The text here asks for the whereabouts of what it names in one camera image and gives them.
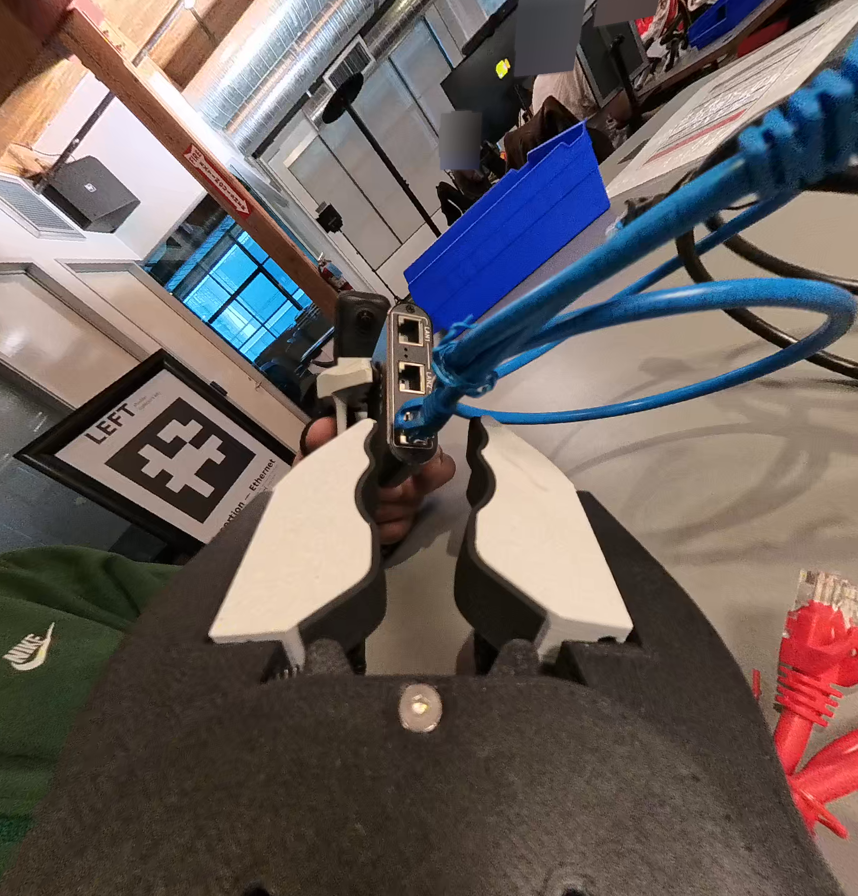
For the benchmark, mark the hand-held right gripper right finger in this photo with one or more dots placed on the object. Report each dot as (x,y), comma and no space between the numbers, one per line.
(541,539)

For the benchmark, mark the laminated instruction sheet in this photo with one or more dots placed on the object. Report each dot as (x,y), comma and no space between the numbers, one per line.
(716,98)

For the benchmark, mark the red fire extinguisher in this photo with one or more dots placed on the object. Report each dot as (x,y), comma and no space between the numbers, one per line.
(334,274)

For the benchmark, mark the green sweatshirt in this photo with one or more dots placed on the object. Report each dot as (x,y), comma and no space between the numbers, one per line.
(51,700)

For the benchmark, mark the black ethernet switch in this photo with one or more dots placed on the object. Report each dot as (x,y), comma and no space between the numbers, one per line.
(411,350)

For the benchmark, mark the blue plastic bin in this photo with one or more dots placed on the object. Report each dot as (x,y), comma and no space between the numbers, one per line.
(513,231)

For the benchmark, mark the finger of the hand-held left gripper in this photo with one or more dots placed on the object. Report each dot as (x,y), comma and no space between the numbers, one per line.
(345,374)

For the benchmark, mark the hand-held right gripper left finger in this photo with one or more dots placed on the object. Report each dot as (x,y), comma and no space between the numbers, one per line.
(303,539)

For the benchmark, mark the black wall speaker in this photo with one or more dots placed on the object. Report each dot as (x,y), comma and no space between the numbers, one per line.
(93,192)

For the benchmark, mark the person's left hand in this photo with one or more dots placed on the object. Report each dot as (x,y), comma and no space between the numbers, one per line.
(408,504)

